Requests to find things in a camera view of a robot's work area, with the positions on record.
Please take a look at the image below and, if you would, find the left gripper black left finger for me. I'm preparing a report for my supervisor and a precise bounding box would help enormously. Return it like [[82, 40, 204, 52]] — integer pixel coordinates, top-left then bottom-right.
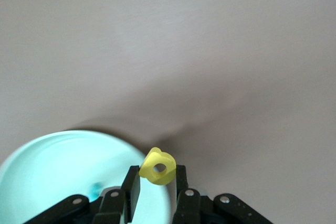
[[26, 165, 141, 224]]

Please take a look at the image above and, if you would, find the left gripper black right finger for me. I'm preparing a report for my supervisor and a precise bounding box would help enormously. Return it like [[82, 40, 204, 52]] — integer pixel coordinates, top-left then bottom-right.
[[172, 165, 274, 224]]

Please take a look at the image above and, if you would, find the teal foam letter c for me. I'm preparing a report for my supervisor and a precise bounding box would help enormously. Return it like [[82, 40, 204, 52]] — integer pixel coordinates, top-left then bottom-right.
[[89, 182, 103, 201]]

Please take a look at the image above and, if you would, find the yellow letter d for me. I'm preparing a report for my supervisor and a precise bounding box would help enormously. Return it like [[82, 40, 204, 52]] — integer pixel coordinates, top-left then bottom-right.
[[138, 147, 176, 186]]

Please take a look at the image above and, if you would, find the pale green plate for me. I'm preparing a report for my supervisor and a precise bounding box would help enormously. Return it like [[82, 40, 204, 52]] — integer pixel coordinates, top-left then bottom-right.
[[0, 129, 171, 224]]

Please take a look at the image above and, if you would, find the brown table cover sheet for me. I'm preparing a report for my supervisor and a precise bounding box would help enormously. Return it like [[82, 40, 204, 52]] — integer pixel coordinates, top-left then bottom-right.
[[0, 0, 336, 224]]

